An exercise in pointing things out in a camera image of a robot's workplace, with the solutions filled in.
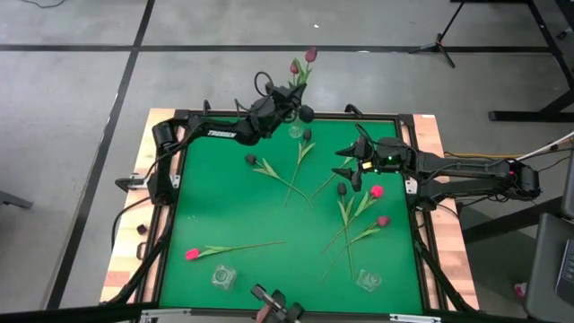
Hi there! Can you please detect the short square glass vase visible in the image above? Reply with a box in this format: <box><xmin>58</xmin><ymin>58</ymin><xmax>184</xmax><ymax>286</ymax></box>
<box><xmin>211</xmin><ymin>264</ymin><xmax>238</xmax><ymax>292</ymax></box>
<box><xmin>356</xmin><ymin>268</ymin><xmax>383</xmax><ymax>292</ymax></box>

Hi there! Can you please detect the black furniture foot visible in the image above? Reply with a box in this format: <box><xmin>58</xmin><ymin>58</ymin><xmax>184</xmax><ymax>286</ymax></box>
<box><xmin>0</xmin><ymin>190</ymin><xmax>33</xmax><ymax>210</ymax></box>

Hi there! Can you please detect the dark grey chair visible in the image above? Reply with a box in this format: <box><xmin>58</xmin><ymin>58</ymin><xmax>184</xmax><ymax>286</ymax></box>
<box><xmin>524</xmin><ymin>213</ymin><xmax>574</xmax><ymax>313</ymax></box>

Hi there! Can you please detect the black metal table frame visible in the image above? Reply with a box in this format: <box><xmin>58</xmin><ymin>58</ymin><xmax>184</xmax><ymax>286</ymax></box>
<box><xmin>100</xmin><ymin>105</ymin><xmax>481</xmax><ymax>323</ymax></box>

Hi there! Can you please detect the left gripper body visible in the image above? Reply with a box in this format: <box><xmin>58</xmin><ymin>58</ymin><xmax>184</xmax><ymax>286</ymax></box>
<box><xmin>262</xmin><ymin>84</ymin><xmax>316</xmax><ymax>124</ymax></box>

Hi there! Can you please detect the black overhead rig frame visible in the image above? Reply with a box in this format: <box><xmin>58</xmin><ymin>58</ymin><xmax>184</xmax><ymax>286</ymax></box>
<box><xmin>0</xmin><ymin>302</ymin><xmax>158</xmax><ymax>323</ymax></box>

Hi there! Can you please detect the green table mat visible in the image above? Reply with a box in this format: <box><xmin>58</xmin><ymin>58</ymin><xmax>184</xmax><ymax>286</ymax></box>
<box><xmin>159</xmin><ymin>117</ymin><xmax>425</xmax><ymax>315</ymax></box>

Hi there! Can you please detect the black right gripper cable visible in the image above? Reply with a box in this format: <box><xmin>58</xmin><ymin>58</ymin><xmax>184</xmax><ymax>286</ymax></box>
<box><xmin>354</xmin><ymin>123</ymin><xmax>374</xmax><ymax>145</ymax></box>

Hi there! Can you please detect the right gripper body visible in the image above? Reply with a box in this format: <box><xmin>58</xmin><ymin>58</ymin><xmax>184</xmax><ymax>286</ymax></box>
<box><xmin>352</xmin><ymin>136</ymin><xmax>421</xmax><ymax>192</ymax></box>

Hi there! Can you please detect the white hanging cable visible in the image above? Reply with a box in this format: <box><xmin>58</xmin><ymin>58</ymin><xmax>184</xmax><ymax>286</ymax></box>
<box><xmin>515</xmin><ymin>132</ymin><xmax>574</xmax><ymax>162</ymax></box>

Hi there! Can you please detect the black desk leg frame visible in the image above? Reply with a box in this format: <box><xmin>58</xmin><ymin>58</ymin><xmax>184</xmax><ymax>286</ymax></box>
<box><xmin>450</xmin><ymin>0</ymin><xmax>574</xmax><ymax>123</ymax></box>

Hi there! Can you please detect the black tripod stand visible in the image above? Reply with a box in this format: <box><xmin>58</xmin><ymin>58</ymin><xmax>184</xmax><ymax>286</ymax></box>
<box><xmin>407</xmin><ymin>0</ymin><xmax>467</xmax><ymax>69</ymax></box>

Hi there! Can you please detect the tall clear glass vase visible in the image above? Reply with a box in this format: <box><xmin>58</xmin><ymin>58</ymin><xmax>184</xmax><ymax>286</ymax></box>
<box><xmin>289</xmin><ymin>114</ymin><xmax>304</xmax><ymax>139</ymax></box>

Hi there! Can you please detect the large black monitor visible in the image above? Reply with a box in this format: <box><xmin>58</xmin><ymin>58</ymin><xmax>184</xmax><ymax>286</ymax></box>
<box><xmin>562</xmin><ymin>154</ymin><xmax>574</xmax><ymax>216</ymax></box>

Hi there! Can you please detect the black keyboard device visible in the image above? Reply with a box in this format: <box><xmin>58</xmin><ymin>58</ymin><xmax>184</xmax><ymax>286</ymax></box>
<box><xmin>555</xmin><ymin>240</ymin><xmax>574</xmax><ymax>292</ymax></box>

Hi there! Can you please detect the silver metal bracket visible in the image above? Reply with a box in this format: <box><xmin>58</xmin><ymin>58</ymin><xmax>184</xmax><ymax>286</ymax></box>
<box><xmin>139</xmin><ymin>308</ymin><xmax>194</xmax><ymax>323</ymax></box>
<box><xmin>388</xmin><ymin>313</ymin><xmax>443</xmax><ymax>323</ymax></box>

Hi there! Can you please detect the black power cable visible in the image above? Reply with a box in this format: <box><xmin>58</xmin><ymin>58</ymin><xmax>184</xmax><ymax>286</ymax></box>
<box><xmin>110</xmin><ymin>196</ymin><xmax>153</xmax><ymax>252</ymax></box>

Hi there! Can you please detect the yellow hanging cable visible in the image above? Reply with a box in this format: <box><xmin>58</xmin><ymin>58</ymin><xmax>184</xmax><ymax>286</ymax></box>
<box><xmin>443</xmin><ymin>151</ymin><xmax>524</xmax><ymax>161</ymax></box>

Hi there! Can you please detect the black artificial tulip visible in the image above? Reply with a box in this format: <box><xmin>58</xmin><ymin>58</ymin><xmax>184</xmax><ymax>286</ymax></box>
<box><xmin>283</xmin><ymin>128</ymin><xmax>317</xmax><ymax>207</ymax></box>
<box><xmin>244</xmin><ymin>153</ymin><xmax>314</xmax><ymax>209</ymax></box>
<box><xmin>335</xmin><ymin>182</ymin><xmax>356</xmax><ymax>280</ymax></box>

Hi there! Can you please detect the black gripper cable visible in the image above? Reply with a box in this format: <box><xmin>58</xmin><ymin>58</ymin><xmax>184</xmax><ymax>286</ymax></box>
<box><xmin>253</xmin><ymin>70</ymin><xmax>275</xmax><ymax>98</ymax></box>
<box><xmin>354</xmin><ymin>123</ymin><xmax>374</xmax><ymax>145</ymax></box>

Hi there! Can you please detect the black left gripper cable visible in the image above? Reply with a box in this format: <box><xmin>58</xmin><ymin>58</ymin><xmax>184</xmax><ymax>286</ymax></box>
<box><xmin>253</xmin><ymin>70</ymin><xmax>275</xmax><ymax>98</ymax></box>

